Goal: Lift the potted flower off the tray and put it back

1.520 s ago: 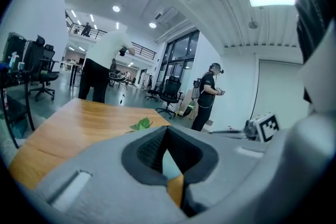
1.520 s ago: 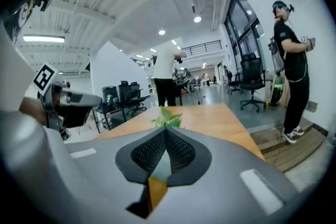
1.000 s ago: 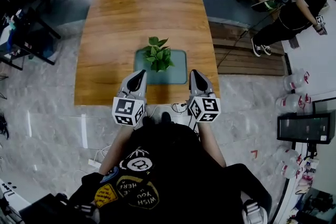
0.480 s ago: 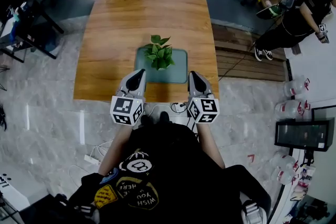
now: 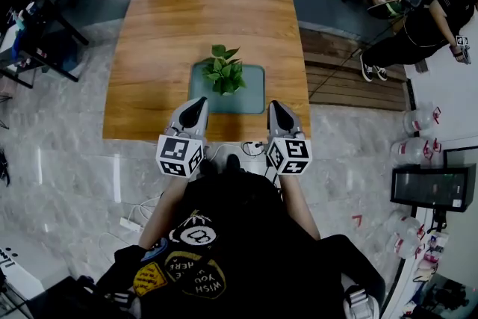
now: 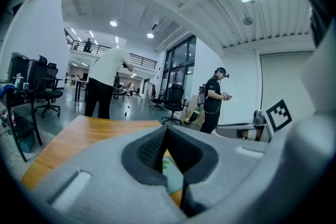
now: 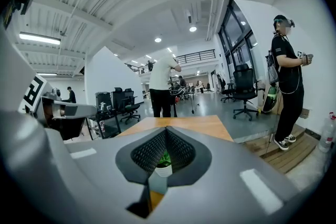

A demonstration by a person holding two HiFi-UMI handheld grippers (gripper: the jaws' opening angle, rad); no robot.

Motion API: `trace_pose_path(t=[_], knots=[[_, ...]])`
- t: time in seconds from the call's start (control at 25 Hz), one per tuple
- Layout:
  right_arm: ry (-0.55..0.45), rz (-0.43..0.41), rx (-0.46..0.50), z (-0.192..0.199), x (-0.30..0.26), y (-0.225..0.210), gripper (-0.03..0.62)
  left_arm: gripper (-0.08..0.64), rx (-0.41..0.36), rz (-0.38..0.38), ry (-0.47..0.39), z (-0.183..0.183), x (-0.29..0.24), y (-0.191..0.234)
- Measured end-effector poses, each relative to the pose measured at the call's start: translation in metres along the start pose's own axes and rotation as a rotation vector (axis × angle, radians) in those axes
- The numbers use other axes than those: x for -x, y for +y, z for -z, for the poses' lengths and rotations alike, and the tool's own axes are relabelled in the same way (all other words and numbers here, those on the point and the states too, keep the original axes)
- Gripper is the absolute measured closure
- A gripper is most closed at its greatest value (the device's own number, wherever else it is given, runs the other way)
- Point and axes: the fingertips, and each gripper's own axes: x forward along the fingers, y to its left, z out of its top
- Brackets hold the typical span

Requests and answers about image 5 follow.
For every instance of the person's black printed shirt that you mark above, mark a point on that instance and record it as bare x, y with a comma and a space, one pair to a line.
242, 228

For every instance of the black round helmet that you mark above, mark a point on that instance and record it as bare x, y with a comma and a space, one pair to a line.
381, 9

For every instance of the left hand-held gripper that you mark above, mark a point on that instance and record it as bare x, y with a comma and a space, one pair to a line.
175, 153

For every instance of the clear water jug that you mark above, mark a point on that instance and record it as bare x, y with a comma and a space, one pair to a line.
418, 119
411, 149
405, 226
403, 246

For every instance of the black desk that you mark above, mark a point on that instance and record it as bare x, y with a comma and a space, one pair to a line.
48, 48

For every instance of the person's right forearm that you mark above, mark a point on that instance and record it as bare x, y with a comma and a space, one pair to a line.
298, 205

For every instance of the wooden table with white legs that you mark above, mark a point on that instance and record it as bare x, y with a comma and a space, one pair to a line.
157, 48

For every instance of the grey-green tray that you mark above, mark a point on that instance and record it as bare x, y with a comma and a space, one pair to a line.
250, 93

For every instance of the person's left forearm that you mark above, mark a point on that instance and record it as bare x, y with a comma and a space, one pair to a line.
160, 209

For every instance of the black glass cabinet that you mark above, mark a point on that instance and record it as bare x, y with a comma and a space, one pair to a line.
429, 186

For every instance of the wooden slatted pallet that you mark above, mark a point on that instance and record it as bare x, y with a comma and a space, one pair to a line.
336, 86

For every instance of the white power adapter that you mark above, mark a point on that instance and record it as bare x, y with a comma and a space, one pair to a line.
130, 224

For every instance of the white cabinet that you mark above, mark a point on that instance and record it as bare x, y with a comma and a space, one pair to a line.
18, 265

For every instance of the potted green plant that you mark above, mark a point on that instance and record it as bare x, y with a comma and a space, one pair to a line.
224, 74

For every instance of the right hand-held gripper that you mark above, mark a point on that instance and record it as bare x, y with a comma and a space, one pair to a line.
293, 153

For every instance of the person's black shoe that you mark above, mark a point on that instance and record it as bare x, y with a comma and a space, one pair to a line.
233, 162
208, 168

